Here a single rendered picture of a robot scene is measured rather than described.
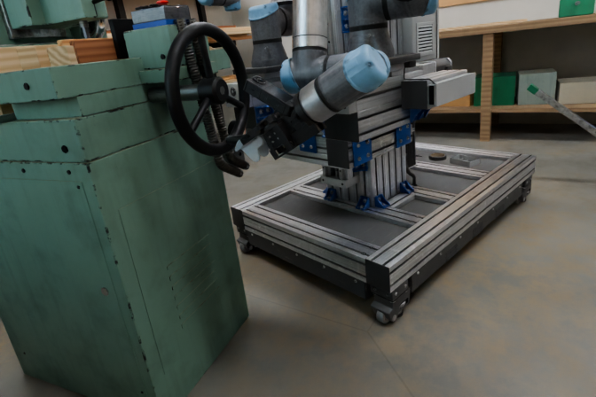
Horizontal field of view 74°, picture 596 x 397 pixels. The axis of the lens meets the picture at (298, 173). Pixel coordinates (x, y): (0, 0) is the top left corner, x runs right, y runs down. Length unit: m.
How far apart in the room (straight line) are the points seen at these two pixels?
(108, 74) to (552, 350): 1.34
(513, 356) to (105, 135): 1.19
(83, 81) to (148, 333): 0.60
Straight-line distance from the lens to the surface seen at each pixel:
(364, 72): 0.67
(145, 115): 1.00
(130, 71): 0.98
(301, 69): 0.83
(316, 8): 0.86
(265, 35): 1.59
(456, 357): 1.30
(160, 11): 0.98
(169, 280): 1.10
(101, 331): 1.16
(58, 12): 1.15
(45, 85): 0.88
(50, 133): 0.95
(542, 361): 1.35
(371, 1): 1.24
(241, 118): 0.99
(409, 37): 1.66
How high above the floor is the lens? 0.89
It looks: 18 degrees down
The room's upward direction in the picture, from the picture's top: 7 degrees counter-clockwise
